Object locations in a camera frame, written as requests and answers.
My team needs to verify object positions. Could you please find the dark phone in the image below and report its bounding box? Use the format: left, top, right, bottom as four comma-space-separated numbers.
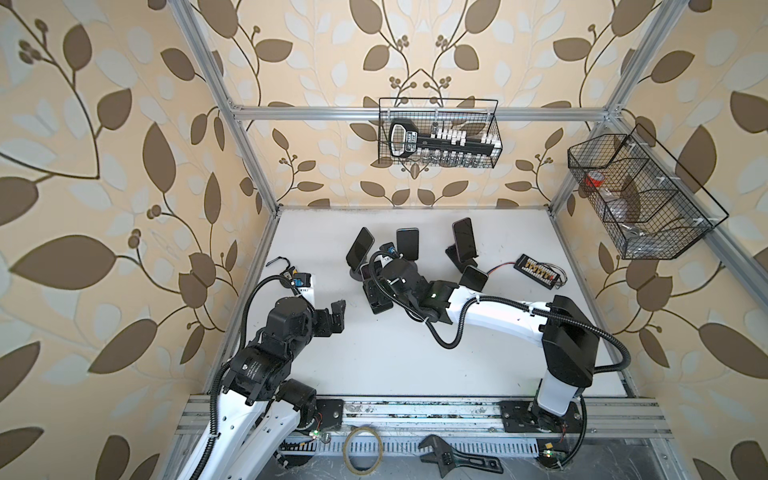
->
345, 227, 374, 271

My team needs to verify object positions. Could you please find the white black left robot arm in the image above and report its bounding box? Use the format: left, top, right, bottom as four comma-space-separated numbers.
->
177, 268, 346, 479

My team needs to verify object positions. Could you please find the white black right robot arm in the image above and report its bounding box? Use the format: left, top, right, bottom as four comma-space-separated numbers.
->
368, 251, 631, 430

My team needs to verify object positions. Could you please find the black square phone stand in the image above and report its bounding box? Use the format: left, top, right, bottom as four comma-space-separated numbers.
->
363, 278, 393, 315

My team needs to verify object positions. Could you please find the black phone on middle stand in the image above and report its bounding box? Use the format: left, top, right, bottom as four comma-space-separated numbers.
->
396, 228, 420, 262

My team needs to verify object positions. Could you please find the black phone on stand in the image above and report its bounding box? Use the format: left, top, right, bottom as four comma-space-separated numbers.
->
396, 228, 420, 262
452, 217, 477, 263

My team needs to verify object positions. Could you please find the purple round left phone stand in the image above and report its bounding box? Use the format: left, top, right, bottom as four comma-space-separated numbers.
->
349, 264, 369, 283

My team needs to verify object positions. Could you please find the dark right phone stand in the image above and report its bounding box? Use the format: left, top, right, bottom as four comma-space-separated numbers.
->
445, 244, 478, 273

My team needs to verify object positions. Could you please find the green-cased phone front right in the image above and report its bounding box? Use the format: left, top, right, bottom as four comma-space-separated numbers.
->
459, 265, 489, 292

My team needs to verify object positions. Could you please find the black phone on right stand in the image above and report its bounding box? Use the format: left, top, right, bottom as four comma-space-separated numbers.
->
452, 217, 477, 263

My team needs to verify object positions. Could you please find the yellow black tape measure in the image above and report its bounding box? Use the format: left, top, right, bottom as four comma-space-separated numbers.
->
265, 256, 312, 289

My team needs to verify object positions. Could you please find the black socket set holder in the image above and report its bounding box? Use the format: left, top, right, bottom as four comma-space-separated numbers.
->
384, 118, 503, 168

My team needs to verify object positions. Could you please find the brown tape roll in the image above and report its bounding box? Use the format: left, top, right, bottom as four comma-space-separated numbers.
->
342, 426, 384, 477

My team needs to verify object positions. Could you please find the black adjustable wrench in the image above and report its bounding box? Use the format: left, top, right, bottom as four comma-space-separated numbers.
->
418, 434, 504, 479

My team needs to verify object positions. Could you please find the red capped item in basket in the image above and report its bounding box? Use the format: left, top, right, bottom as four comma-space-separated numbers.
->
584, 170, 605, 189

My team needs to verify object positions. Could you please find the black circuit board with wires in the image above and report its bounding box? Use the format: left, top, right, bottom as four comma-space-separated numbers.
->
486, 254, 568, 290

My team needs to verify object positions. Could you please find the black wire basket back wall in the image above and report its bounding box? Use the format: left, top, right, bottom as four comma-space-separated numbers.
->
378, 96, 503, 169

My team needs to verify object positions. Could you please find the black wire basket wall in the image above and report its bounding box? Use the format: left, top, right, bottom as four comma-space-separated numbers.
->
567, 124, 729, 260
378, 96, 503, 169

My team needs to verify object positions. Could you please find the black wire basket right wall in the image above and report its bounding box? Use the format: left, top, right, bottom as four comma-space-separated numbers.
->
567, 124, 729, 260

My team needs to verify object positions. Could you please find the aluminium frame post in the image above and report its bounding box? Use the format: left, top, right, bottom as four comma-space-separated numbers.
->
169, 0, 280, 218

